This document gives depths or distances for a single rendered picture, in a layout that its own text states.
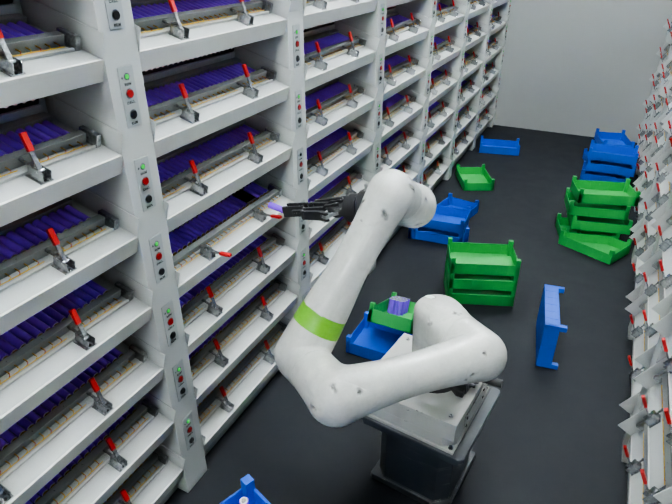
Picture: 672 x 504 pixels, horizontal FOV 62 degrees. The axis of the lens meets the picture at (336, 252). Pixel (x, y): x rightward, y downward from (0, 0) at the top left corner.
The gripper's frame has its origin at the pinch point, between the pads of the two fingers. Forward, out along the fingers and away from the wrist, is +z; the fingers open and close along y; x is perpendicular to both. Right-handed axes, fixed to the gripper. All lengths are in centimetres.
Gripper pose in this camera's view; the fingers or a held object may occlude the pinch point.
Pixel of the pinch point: (296, 209)
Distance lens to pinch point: 154.7
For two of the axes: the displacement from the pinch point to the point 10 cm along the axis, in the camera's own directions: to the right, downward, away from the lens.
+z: -8.6, -0.1, 5.1
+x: 2.1, 9.0, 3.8
